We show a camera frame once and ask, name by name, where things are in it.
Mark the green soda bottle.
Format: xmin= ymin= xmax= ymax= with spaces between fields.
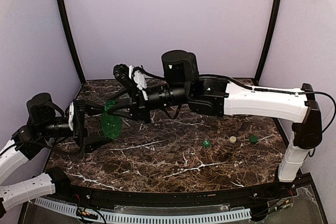
xmin=101 ymin=100 xmax=122 ymax=139

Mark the small green soda cap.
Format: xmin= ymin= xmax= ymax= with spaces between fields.
xmin=203 ymin=140 xmax=211 ymax=147

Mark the cream bottle cap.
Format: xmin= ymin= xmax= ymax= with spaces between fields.
xmin=229 ymin=136 xmax=237 ymax=143

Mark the green bottle cap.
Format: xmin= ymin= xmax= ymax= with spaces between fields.
xmin=249 ymin=135 xmax=258 ymax=144

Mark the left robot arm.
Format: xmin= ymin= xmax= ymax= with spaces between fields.
xmin=1 ymin=92 xmax=104 ymax=216

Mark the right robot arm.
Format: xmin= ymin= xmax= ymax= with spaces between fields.
xmin=107 ymin=50 xmax=322 ymax=183

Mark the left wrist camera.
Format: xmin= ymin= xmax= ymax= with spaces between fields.
xmin=68 ymin=102 xmax=74 ymax=131

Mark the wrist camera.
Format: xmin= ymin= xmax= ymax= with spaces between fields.
xmin=113 ymin=64 xmax=147 ymax=92
xmin=68 ymin=102 xmax=74 ymax=131

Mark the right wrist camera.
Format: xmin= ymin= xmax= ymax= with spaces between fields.
xmin=113 ymin=64 xmax=147 ymax=92

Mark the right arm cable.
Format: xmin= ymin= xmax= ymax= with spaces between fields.
xmin=141 ymin=69 xmax=332 ymax=134

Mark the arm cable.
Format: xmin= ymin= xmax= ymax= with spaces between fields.
xmin=141 ymin=69 xmax=332 ymax=134
xmin=10 ymin=140 xmax=85 ymax=156

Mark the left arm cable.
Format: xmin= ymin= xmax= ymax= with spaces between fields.
xmin=10 ymin=140 xmax=85 ymax=156

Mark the left black frame post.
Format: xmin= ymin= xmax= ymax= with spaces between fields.
xmin=56 ymin=0 xmax=86 ymax=85

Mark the black frame post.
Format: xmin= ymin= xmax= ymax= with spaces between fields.
xmin=56 ymin=0 xmax=86 ymax=85
xmin=254 ymin=0 xmax=281 ymax=84

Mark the white slotted cable duct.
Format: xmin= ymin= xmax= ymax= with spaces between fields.
xmin=34 ymin=198 xmax=251 ymax=223

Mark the black front rail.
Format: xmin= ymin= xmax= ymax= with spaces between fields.
xmin=46 ymin=167 xmax=297 ymax=209

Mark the right black frame post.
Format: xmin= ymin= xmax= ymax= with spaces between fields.
xmin=254 ymin=0 xmax=281 ymax=84

